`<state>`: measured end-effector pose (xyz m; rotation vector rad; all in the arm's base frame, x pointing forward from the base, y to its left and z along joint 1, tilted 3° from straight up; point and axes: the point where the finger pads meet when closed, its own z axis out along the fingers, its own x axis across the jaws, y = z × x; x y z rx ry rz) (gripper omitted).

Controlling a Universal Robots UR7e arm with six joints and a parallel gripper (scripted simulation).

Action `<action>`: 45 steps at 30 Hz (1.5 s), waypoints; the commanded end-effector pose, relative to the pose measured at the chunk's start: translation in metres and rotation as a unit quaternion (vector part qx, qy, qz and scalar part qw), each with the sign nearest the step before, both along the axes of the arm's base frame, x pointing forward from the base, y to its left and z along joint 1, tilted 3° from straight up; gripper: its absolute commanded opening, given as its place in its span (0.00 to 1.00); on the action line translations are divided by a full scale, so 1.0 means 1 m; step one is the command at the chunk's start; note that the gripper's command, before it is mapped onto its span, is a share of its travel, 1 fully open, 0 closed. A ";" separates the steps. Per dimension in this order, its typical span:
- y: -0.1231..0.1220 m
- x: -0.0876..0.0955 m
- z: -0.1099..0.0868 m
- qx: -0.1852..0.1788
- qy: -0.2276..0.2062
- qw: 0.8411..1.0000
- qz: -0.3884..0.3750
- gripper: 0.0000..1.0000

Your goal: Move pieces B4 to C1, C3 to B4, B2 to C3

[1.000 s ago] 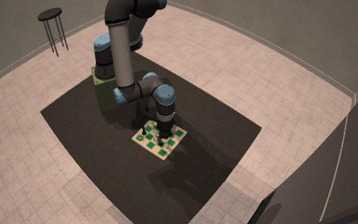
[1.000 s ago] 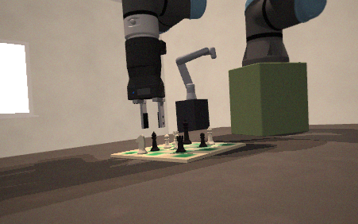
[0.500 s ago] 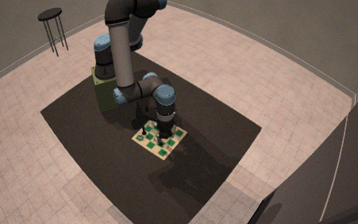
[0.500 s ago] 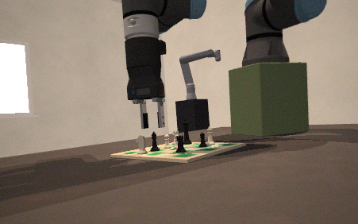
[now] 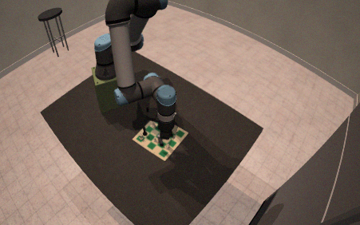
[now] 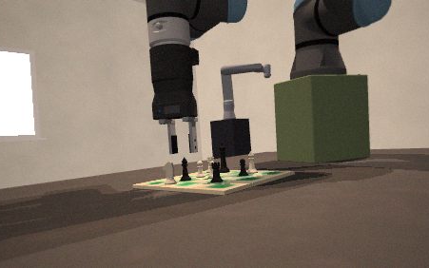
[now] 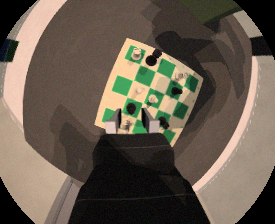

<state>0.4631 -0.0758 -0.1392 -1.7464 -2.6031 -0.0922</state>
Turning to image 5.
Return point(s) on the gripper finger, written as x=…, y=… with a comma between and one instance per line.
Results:
x=160, y=141

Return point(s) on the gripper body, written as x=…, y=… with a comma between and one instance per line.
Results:
x=166, y=123

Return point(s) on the green and cream chessboard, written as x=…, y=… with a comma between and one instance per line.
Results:
x=154, y=147

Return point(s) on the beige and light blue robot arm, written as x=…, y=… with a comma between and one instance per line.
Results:
x=114, y=50

